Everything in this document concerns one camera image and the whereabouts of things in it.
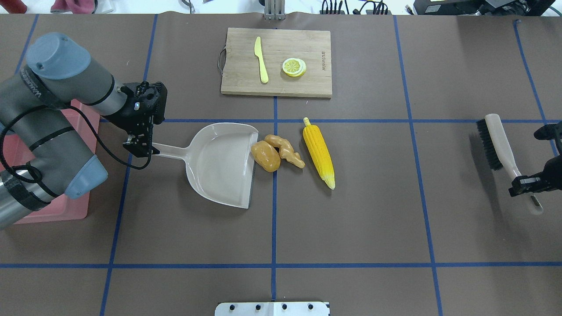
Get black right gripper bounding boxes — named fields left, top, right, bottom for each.
left=508, top=122, right=562, bottom=197

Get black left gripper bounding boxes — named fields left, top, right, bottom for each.
left=105, top=81, right=167, bottom=158

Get beige plastic dustpan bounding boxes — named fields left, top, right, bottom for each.
left=152, top=122, right=259, bottom=209

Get brown toy potato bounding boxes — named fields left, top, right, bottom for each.
left=251, top=140, right=281, bottom=172

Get tan toy ginger root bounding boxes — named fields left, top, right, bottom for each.
left=264, top=134, right=306, bottom=169

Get yellow toy corn cob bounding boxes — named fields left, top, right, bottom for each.
left=303, top=117, right=336, bottom=190

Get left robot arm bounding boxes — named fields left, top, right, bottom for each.
left=1, top=32, right=167, bottom=229

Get pink plastic bin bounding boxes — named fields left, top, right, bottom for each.
left=1, top=98, right=108, bottom=228

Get bamboo cutting board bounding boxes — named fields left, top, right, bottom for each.
left=220, top=27, right=333, bottom=98

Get yellow plastic knife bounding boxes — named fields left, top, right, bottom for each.
left=253, top=36, right=269, bottom=84

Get pink cloth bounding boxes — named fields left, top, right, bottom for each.
left=50, top=0, right=98, bottom=14

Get yellow lemon slices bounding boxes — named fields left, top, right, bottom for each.
left=281, top=58, right=307, bottom=77

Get red water bottle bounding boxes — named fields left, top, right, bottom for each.
left=0, top=0, right=28, bottom=14

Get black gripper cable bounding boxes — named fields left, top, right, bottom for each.
left=0, top=94, right=154, bottom=207

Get aluminium frame post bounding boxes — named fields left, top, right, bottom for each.
left=259, top=0, right=286, bottom=21

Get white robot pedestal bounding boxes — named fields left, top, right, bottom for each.
left=214, top=301, right=331, bottom=316

